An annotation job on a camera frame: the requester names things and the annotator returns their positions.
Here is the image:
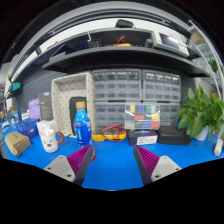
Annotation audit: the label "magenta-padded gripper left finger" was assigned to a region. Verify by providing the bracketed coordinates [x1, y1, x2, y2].
[43, 143, 96, 187]

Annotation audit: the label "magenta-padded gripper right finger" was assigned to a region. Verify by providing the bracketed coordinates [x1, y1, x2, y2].
[132, 144, 183, 186]

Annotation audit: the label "blue drink bottle gold cap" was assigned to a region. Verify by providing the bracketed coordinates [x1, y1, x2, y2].
[73, 100, 97, 162]

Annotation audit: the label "black zip case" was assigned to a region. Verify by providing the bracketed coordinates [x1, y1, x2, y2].
[157, 125, 194, 146]

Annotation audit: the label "black box white label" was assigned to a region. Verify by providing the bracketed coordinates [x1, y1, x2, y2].
[127, 129, 159, 147]

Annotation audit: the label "white product box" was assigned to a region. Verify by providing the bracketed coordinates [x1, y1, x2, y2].
[35, 118, 58, 136]

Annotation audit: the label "brown cardboard box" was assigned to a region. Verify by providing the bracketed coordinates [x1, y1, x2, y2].
[4, 130, 32, 158]

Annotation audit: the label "blue carton box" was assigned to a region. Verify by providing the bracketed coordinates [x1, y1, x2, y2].
[16, 117, 41, 141]

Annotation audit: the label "grey small-parts drawer cabinet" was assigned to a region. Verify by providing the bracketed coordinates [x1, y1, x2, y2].
[159, 103, 183, 128]
[93, 101, 128, 134]

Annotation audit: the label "clear box colourful parts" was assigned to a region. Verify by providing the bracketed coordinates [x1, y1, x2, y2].
[124, 103, 162, 131]

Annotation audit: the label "yellow multimeter red leads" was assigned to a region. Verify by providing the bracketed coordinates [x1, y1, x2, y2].
[91, 123, 129, 143]

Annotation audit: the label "green potted plant white pot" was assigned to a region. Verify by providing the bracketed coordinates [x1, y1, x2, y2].
[175, 84, 224, 142]

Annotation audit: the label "black flat product box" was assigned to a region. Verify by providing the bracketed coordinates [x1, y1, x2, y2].
[38, 92, 55, 122]

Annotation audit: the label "purple plastic bag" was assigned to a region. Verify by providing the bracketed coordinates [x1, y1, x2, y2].
[27, 97, 42, 121]

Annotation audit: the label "white dotted fabric storage bin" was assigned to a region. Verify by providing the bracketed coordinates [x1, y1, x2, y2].
[50, 72, 96, 138]

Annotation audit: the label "teal desk device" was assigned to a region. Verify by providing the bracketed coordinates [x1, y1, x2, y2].
[9, 81, 23, 95]

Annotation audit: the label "grey overhead workbench shelf unit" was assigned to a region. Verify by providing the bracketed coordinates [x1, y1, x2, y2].
[8, 3, 223, 82]

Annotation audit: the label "white mug orange handle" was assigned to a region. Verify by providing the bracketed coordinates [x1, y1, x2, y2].
[39, 128, 66, 154]

